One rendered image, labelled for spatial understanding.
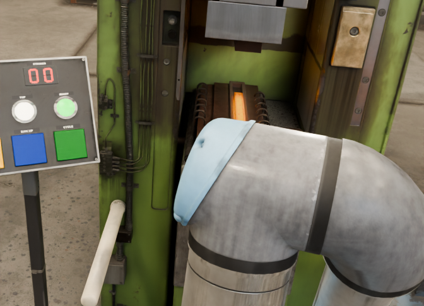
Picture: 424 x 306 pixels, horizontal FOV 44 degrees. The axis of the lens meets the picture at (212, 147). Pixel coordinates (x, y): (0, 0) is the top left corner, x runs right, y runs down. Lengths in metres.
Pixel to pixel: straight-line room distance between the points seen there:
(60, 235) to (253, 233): 2.26
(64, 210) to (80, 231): 0.20
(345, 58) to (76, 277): 1.54
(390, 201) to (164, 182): 1.30
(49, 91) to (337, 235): 1.02
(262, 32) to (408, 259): 0.95
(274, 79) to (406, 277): 1.46
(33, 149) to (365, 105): 0.96
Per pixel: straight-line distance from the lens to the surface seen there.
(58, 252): 2.61
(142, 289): 2.03
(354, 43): 1.55
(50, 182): 3.13
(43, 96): 1.38
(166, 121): 1.63
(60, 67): 1.39
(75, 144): 1.37
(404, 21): 1.60
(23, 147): 1.35
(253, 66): 1.91
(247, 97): 1.76
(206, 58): 1.90
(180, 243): 1.62
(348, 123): 1.67
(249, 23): 1.37
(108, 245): 1.61
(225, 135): 0.49
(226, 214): 0.49
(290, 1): 1.37
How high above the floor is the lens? 1.65
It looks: 28 degrees down
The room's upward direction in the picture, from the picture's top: 6 degrees clockwise
